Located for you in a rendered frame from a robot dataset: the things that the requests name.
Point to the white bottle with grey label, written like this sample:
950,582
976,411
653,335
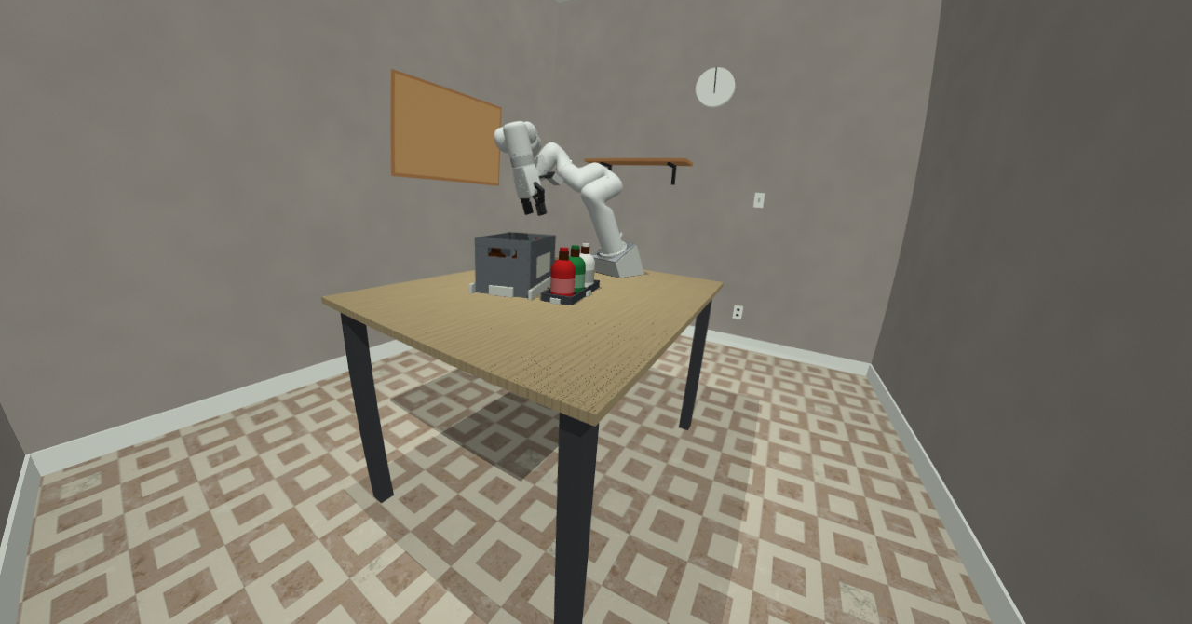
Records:
590,264

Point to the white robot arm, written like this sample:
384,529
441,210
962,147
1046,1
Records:
598,183

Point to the red bottle with pale label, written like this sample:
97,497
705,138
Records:
562,280

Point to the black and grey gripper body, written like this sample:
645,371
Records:
524,178

